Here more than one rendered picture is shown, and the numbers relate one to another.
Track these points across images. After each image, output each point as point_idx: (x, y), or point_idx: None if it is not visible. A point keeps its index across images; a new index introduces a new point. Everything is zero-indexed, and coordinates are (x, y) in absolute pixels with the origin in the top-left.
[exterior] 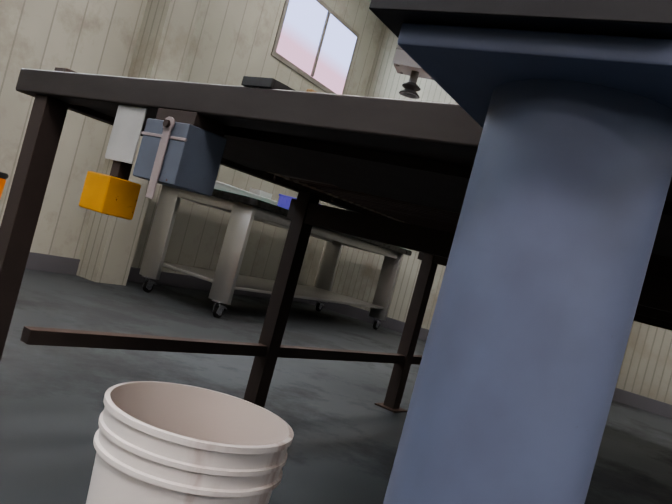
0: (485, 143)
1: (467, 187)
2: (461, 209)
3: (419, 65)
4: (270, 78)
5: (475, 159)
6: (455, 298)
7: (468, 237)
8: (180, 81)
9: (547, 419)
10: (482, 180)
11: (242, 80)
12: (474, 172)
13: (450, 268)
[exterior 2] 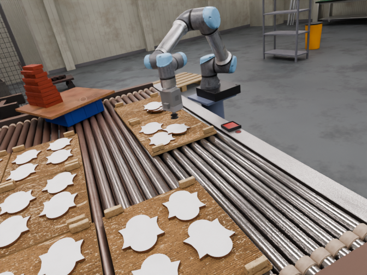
0: (223, 103)
1: (222, 109)
2: (222, 112)
3: (231, 97)
4: (233, 120)
5: (222, 106)
6: (224, 119)
7: (224, 113)
8: (264, 141)
9: None
10: (223, 107)
11: (241, 126)
12: (223, 107)
13: (224, 117)
